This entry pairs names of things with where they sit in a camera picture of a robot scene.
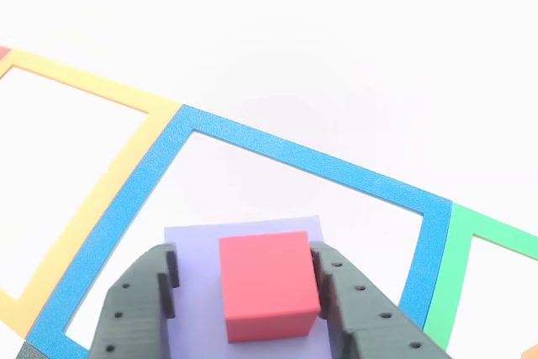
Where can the large purple cube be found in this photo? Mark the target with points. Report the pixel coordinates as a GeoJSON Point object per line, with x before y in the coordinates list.
{"type": "Point", "coordinates": [197, 249]}

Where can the red square frame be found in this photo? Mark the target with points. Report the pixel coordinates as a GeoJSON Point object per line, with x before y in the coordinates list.
{"type": "Point", "coordinates": [4, 52]}

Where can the black square frame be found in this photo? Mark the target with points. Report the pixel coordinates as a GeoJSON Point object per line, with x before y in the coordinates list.
{"type": "Point", "coordinates": [31, 352]}

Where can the green square frame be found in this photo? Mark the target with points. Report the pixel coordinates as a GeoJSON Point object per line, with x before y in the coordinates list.
{"type": "Point", "coordinates": [445, 275]}

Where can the small red cube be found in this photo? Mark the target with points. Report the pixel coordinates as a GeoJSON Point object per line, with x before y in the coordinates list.
{"type": "Point", "coordinates": [265, 279]}

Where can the orange cube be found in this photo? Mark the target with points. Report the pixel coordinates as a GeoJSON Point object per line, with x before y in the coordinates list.
{"type": "Point", "coordinates": [531, 352]}

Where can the orange square frame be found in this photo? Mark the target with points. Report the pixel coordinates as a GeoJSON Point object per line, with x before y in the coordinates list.
{"type": "Point", "coordinates": [92, 191]}

